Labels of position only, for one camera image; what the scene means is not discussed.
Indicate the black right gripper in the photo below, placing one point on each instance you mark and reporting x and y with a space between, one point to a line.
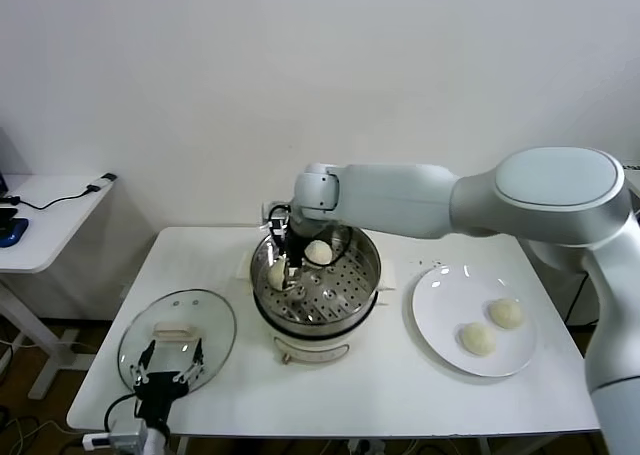
296 247

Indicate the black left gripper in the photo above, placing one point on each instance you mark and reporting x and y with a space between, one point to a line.
160 395

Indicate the white steamed baozi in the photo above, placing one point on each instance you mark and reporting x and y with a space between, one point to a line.
318 253
477 340
276 278
507 314

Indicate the round glass lid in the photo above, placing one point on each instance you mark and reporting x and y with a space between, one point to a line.
175 320

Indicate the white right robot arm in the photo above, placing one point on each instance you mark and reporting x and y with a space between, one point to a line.
550 200

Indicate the stainless steel steamer basket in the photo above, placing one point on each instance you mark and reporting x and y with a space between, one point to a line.
350 285

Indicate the white electric cooker pot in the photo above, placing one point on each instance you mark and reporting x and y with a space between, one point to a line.
320 345

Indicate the white round plate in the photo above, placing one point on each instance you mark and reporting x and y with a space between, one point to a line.
450 300

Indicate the white side desk with legs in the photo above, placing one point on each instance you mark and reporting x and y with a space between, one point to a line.
50 225

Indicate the blue device stand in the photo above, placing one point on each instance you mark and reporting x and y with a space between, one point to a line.
12 232

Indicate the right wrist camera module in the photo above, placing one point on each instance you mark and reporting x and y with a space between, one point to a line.
275 225

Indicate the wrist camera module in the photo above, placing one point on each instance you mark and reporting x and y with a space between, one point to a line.
275 225
127 437

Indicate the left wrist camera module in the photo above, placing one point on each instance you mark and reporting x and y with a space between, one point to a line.
127 437

